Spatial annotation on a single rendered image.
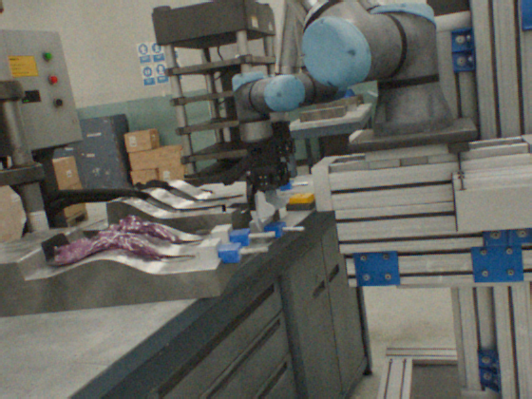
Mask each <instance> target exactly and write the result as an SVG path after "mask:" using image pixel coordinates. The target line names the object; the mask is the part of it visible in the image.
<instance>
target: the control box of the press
mask: <svg viewBox="0 0 532 399"><path fill-rule="evenodd" d="M1 32H2V36H3V41H4V45H5V49H6V53H7V54H8V56H9V64H10V68H11V72H12V76H13V80H16V81H20V82H21V83H23V86H24V90H25V92H26V96H25V98H24V99H21V101H19V104H20V107H21V111H22V116H23V120H24V124H25V128H26V131H27V135H28V142H29V146H30V150H31V155H32V158H33V161H34V162H39V163H40V164H42V165H43V168H44V172H45V177H44V179H43V180H41V181H39V185H40V189H41V194H42V197H44V196H45V195H47V194H48V193H50V192H54V191H57V190H59V185H58V181H57V178H56V173H55V170H54V166H53V161H52V156H53V153H54V149H56V148H59V149H64V147H66V146H67V145H68V144H69V143H76V142H81V141H82V140H83V134H82V130H81V126H80V122H79V117H78V112H77V108H76V104H75V101H74V96H73V92H72V87H71V82H70V79H69V74H68V70H67V61H66V57H65V54H64V50H63V45H62V41H61V36H60V32H57V31H37V30H7V29H1ZM8 157H10V152H9V149H8V145H7V141H6V137H5V133H4V129H3V126H2V123H1V119H0V162H1V163H2V167H3V169H7V168H9V166H8V160H9V159H8ZM50 227H55V228H56V229H59V228H67V227H68V226H67V218H66V214H65V209H63V210H61V211H60V212H59V213H58V214H57V215H55V217H54V218H53V219H52V220H51V222H50V224H49V225H48V228H50Z"/></svg>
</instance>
